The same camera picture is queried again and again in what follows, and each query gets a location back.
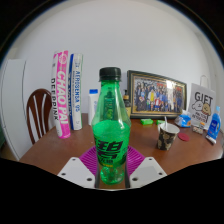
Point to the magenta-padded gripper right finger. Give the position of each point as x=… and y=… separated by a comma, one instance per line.
x=148, y=170

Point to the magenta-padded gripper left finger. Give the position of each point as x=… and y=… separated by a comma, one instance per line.
x=76, y=171

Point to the green plastic drink bottle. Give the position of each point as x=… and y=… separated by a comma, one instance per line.
x=111, y=140

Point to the camouflage print paper cup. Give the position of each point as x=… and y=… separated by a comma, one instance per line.
x=166, y=141

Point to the small green packet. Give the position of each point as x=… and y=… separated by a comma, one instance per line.
x=160, y=122
x=146, y=121

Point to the white straw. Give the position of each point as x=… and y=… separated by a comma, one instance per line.
x=165, y=122

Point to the blue tissue pack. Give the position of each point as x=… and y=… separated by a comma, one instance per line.
x=183, y=120

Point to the small floral pouch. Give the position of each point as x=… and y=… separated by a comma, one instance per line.
x=197, y=129

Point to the white bottle with blue cap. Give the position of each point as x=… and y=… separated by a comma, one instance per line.
x=92, y=108

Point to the small white tube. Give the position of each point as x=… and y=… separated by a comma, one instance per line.
x=210, y=139

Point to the small puzzle cube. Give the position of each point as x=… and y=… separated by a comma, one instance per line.
x=202, y=124

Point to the framed group photo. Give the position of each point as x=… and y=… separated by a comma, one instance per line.
x=156, y=95

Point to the blue mouthwash bottle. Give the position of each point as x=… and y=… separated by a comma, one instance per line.
x=214, y=126

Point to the dark wooden chair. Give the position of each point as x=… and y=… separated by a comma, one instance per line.
x=36, y=96

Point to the white gift bag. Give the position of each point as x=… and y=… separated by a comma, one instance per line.
x=201, y=103

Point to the white door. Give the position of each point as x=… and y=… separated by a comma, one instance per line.
x=11, y=106

